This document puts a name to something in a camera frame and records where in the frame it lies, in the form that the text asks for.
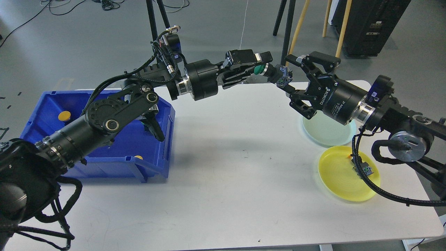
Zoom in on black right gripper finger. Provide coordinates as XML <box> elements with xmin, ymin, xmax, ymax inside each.
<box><xmin>279</xmin><ymin>83</ymin><xmax>322</xmax><ymax>120</ymax></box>
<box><xmin>285</xmin><ymin>51</ymin><xmax>341</xmax><ymax>88</ymax></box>

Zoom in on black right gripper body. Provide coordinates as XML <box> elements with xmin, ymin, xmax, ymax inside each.
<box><xmin>303</xmin><ymin>75</ymin><xmax>367</xmax><ymax>125</ymax></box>

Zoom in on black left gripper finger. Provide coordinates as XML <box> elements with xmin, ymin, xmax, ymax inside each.
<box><xmin>223</xmin><ymin>49</ymin><xmax>274</xmax><ymax>70</ymax></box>
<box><xmin>221</xmin><ymin>73</ymin><xmax>257</xmax><ymax>90</ymax></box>

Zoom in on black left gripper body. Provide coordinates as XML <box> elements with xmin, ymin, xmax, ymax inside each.
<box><xmin>184</xmin><ymin>59</ymin><xmax>254</xmax><ymax>101</ymax></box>

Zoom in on green push button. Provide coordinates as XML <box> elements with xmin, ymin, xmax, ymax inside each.
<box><xmin>253</xmin><ymin>64</ymin><xmax>294</xmax><ymax>87</ymax></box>

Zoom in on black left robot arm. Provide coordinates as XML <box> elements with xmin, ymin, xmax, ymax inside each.
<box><xmin>1</xmin><ymin>26</ymin><xmax>272</xmax><ymax>225</ymax></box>

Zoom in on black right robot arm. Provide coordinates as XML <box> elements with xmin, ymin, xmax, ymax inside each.
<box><xmin>278</xmin><ymin>52</ymin><xmax>445</xmax><ymax>207</ymax></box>

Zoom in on light green plastic plate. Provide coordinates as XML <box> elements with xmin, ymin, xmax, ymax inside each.
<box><xmin>301</xmin><ymin>111</ymin><xmax>357</xmax><ymax>147</ymax></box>

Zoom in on yellow plastic plate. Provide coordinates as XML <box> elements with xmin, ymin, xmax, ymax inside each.
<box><xmin>317</xmin><ymin>145</ymin><xmax>376</xmax><ymax>202</ymax></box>

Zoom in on wooden easel legs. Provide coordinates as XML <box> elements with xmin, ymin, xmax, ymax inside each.
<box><xmin>287</xmin><ymin>0</ymin><xmax>354</xmax><ymax>69</ymax></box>

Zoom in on black stand legs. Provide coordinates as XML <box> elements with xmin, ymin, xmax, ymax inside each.
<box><xmin>272</xmin><ymin>0</ymin><xmax>296</xmax><ymax>61</ymax></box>

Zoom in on black tripod legs left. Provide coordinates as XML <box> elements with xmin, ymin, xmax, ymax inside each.
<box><xmin>146</xmin><ymin>0</ymin><xmax>173</xmax><ymax>46</ymax></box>

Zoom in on blue plastic storage bin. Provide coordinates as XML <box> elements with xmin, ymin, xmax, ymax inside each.
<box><xmin>20</xmin><ymin>89</ymin><xmax>175</xmax><ymax>183</ymax></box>

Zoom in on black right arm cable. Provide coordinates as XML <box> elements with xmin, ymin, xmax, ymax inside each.
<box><xmin>351</xmin><ymin>125</ymin><xmax>446</xmax><ymax>207</ymax></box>

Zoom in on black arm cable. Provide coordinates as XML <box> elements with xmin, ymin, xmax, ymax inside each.
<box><xmin>351</xmin><ymin>125</ymin><xmax>446</xmax><ymax>207</ymax></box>
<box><xmin>0</xmin><ymin>176</ymin><xmax>83</xmax><ymax>251</ymax></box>

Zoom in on black floor cables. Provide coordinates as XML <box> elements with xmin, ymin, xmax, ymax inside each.
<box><xmin>0</xmin><ymin>0</ymin><xmax>191</xmax><ymax>47</ymax></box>

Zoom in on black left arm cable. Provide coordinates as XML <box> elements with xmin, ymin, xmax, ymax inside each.
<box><xmin>0</xmin><ymin>176</ymin><xmax>83</xmax><ymax>251</ymax></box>

